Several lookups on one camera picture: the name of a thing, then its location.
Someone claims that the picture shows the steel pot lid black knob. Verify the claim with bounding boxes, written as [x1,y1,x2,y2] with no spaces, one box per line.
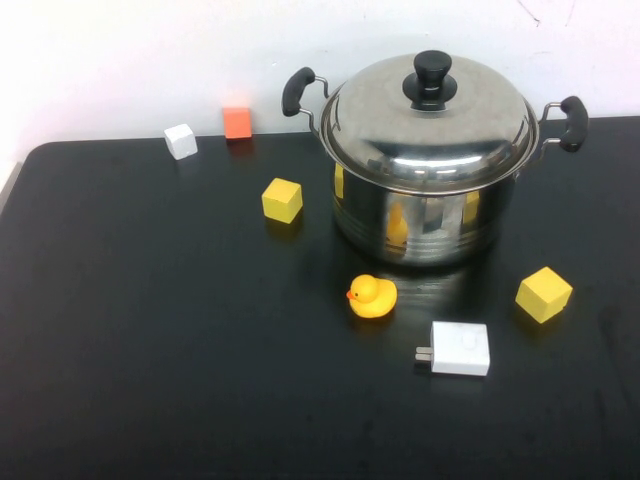
[319,49,541,196]

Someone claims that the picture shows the yellow wooden cube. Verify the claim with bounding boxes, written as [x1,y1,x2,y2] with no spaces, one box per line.
[515,266,574,324]
[261,177,304,224]

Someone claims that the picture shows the yellow rubber duck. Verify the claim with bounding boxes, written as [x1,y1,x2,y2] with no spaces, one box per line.
[345,273,399,320]

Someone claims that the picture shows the orange cube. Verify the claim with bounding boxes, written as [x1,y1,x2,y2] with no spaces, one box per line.
[222,106,253,142]

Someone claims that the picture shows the white cube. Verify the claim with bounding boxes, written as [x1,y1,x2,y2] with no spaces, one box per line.
[163,122,199,162]

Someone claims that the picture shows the stainless steel pot black handles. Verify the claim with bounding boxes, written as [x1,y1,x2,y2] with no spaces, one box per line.
[280,67,590,267]

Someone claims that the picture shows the white wall charger plug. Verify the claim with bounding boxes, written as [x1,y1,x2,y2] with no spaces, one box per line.
[413,320,491,378]

